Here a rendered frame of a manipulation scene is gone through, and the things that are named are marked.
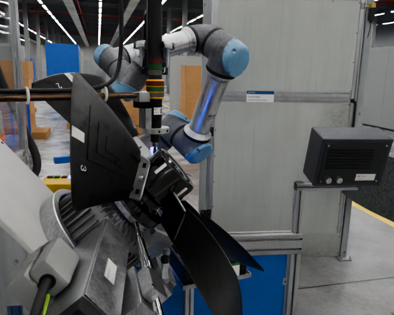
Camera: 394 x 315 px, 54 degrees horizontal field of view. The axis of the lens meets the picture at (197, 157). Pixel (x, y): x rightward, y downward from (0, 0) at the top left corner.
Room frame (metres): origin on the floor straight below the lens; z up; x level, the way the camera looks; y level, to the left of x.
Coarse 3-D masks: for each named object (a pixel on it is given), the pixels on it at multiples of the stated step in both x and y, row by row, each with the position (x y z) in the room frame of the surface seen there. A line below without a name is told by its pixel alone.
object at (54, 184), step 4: (68, 176) 1.32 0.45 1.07; (44, 180) 1.26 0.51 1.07; (48, 180) 1.26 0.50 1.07; (52, 180) 1.26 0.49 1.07; (56, 180) 1.27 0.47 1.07; (60, 180) 1.27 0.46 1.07; (64, 180) 1.27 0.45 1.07; (68, 180) 1.27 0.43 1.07; (48, 184) 1.22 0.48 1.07; (52, 184) 1.22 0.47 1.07; (56, 184) 1.22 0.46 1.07; (60, 184) 1.22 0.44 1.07; (64, 184) 1.23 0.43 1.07; (68, 184) 1.23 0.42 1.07; (52, 188) 1.22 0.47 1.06; (56, 188) 1.22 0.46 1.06; (60, 188) 1.22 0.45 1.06; (64, 188) 1.22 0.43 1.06; (68, 188) 1.23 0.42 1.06
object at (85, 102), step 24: (72, 96) 0.60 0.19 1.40; (96, 96) 0.66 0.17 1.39; (72, 120) 0.57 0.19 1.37; (96, 120) 0.64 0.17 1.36; (72, 144) 0.55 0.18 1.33; (96, 144) 0.62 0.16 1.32; (120, 144) 0.69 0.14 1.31; (72, 168) 0.54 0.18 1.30; (96, 168) 0.61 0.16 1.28; (120, 168) 0.68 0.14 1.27; (72, 192) 0.52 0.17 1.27; (96, 192) 0.60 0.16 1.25; (120, 192) 0.69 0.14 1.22
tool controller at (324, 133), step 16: (320, 128) 1.40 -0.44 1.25; (336, 128) 1.40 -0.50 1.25; (352, 128) 1.41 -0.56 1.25; (368, 128) 1.42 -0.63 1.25; (320, 144) 1.32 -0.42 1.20; (336, 144) 1.31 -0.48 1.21; (352, 144) 1.32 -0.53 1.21; (368, 144) 1.33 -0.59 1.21; (384, 144) 1.33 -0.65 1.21; (320, 160) 1.33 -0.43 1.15; (336, 160) 1.33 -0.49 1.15; (352, 160) 1.34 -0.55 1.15; (368, 160) 1.35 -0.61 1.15; (384, 160) 1.35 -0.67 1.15; (320, 176) 1.34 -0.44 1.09; (336, 176) 1.35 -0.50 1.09; (352, 176) 1.36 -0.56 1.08; (368, 176) 1.36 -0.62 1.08
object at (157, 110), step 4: (152, 100) 0.93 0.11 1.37; (156, 100) 0.93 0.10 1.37; (160, 100) 0.94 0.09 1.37; (156, 104) 0.93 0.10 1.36; (160, 104) 0.94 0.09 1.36; (152, 108) 0.93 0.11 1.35; (156, 108) 0.93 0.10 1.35; (160, 108) 0.94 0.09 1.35; (152, 112) 0.93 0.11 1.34; (156, 112) 0.93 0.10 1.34; (160, 112) 0.94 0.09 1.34; (152, 116) 0.93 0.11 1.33; (156, 116) 0.93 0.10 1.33; (160, 116) 0.94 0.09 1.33; (152, 120) 0.94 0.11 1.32; (156, 120) 0.94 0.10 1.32; (160, 120) 0.94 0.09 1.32; (152, 124) 0.94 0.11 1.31; (156, 124) 0.94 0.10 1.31; (160, 124) 0.94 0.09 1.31; (152, 136) 0.94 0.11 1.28; (156, 136) 0.94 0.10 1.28; (152, 140) 0.94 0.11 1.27; (156, 140) 0.94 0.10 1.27
